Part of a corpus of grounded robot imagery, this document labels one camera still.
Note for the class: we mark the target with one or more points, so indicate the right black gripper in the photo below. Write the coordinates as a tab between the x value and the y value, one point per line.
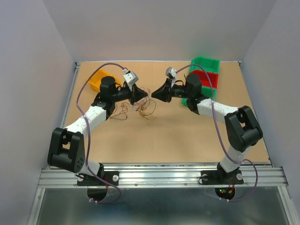
165	91

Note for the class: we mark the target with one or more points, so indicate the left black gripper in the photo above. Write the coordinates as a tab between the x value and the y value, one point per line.
136	94

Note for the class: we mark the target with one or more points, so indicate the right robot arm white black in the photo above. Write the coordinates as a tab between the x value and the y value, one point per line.
243	129

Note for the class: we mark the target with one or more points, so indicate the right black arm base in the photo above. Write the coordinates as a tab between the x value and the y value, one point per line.
217	177

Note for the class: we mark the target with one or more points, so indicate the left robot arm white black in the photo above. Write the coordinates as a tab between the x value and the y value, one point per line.
67	147

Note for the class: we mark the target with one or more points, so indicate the near green plastic bin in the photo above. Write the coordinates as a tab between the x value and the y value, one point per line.
208	92

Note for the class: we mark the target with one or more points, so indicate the green plastic bin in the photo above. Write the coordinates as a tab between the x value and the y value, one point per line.
209	64
208	92

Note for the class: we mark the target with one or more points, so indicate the yellow plastic bin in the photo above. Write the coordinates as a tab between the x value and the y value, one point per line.
95	80

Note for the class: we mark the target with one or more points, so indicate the far green plastic bin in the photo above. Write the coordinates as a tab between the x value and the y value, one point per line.
209	64

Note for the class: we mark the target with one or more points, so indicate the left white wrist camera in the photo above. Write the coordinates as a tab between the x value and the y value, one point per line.
130	78

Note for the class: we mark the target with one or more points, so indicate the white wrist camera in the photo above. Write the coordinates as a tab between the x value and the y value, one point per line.
171	73
130	78

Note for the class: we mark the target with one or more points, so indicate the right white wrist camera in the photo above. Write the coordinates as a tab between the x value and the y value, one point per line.
171	73

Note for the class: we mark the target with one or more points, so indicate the aluminium mounting rail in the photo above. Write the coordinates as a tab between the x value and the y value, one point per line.
158	176

